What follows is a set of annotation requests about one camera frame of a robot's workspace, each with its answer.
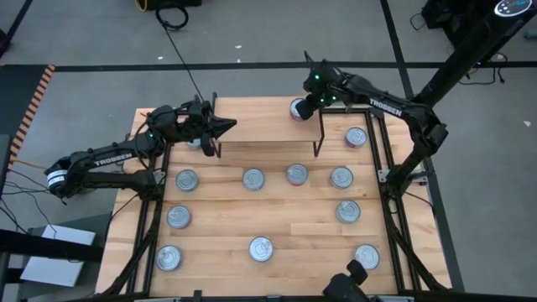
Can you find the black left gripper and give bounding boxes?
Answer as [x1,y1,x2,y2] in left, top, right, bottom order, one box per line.
[186,102,237,143]

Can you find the red label seafood can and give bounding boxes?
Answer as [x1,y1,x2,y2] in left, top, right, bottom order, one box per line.
[285,162,310,188]
[289,97,306,123]
[343,125,368,150]
[165,204,193,231]

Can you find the teal label tuna can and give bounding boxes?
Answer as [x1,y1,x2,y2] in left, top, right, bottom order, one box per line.
[335,199,362,225]
[241,167,267,193]
[175,168,201,194]
[329,165,355,190]

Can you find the black floor box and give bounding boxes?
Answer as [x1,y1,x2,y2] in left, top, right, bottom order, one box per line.
[146,0,202,10]

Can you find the black floor equipment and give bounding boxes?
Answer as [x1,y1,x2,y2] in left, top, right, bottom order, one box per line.
[409,0,465,33]

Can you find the black tall column stand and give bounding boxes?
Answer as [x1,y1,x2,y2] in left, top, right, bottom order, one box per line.
[413,0,537,111]

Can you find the orange black hazard strip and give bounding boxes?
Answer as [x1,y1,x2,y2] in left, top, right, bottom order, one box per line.
[7,64,57,171]

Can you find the black rounded object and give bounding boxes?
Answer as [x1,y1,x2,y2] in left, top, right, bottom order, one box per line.
[321,258,370,302]

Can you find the black beam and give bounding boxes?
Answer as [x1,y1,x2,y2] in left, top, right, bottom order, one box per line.
[0,228,105,264]

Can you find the white flat box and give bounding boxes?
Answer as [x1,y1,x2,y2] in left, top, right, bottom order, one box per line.
[19,224,97,289]

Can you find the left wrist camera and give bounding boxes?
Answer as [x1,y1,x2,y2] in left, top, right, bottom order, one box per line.
[200,133,216,158]

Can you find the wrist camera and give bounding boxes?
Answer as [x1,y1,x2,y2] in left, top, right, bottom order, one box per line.
[200,133,216,158]
[295,96,316,122]

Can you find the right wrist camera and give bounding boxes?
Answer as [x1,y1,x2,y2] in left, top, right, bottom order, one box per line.
[295,96,316,122]

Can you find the wooden shelf black metal frame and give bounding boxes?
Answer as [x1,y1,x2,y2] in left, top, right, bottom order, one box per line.
[208,91,327,159]

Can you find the black coiled floor cable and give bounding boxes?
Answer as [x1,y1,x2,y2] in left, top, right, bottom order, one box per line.
[154,3,207,108]

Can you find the black aluminium table frame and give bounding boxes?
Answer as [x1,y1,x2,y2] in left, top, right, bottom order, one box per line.
[94,94,452,302]

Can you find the yellow floor cable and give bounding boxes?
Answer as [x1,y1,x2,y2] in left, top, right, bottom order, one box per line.
[8,158,48,171]

